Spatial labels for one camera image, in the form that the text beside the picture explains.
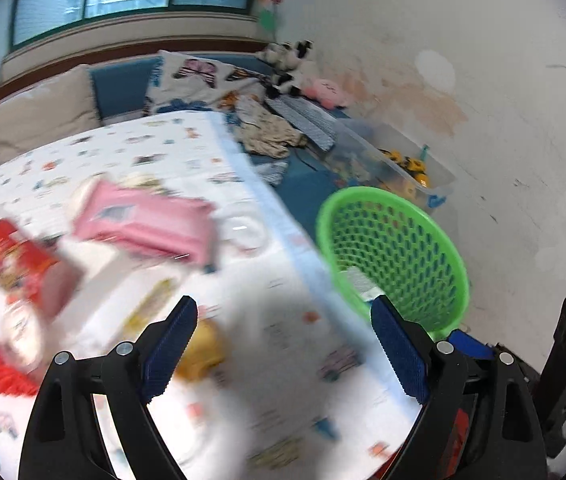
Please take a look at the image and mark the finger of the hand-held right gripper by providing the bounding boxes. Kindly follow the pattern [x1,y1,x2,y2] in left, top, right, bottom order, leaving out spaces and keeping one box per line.
[447,329,495,361]

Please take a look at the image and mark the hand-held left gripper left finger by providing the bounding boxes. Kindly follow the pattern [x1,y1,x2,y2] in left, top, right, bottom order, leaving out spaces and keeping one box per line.
[18,295,199,480]

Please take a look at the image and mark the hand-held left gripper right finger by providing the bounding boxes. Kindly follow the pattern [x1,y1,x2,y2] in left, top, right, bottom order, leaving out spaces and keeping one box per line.
[370,294,549,480]

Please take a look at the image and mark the green plastic basket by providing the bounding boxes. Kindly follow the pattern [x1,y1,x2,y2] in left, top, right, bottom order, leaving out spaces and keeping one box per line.
[315,186,470,342]

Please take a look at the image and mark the small clear plastic cup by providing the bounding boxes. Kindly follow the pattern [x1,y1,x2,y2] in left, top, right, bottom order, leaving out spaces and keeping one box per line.
[223,212,269,253]

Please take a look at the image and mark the yellow item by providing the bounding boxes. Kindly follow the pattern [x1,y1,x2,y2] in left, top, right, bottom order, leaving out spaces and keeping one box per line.
[175,317,226,383]

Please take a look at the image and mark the grey white wrapper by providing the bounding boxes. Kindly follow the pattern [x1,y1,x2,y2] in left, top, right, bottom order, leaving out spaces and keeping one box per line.
[338,267,389,306]

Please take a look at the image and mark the pink wipes packet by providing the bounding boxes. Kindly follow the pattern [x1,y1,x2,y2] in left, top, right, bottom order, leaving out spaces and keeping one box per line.
[70,177,219,273]

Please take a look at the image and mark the red printed cup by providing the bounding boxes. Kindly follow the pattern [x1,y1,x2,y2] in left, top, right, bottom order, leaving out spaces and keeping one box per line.
[0,217,86,318]

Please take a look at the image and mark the yellow toy vehicle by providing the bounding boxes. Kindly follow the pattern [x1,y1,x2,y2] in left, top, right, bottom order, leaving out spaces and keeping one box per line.
[380,149,434,188]

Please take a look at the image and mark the printed cartoon blanket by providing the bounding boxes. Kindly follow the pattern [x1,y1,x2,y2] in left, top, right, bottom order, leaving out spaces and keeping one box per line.
[0,110,424,480]

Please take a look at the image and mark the clear plastic storage box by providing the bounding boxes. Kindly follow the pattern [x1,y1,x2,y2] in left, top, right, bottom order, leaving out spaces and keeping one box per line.
[323,117,459,211]

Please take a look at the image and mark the floral beige clothes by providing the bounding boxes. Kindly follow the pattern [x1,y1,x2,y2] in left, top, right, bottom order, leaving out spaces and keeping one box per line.
[235,95,309,161]

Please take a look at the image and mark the grey striped cloth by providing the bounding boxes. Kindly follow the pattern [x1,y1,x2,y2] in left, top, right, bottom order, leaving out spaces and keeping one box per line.
[263,95,339,153]

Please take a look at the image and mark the large butterfly print pillow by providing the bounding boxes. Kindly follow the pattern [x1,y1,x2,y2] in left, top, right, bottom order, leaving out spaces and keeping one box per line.
[143,50,269,116]

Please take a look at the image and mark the blue cushion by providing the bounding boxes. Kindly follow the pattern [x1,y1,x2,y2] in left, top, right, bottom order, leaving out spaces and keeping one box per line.
[88,55,164,123]

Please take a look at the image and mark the pink plush toy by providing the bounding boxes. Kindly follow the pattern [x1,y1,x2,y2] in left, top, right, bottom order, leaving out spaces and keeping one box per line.
[303,77,354,111]

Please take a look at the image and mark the beige cushion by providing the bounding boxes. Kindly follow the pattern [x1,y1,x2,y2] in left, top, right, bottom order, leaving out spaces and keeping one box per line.
[0,64,104,161]

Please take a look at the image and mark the black white cow plush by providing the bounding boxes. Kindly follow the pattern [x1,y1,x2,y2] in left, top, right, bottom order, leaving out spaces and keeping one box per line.
[263,72,304,98]
[260,40,316,73]

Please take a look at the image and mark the green wall decoration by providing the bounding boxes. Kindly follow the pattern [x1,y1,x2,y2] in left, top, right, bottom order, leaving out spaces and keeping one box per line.
[253,0,286,31]

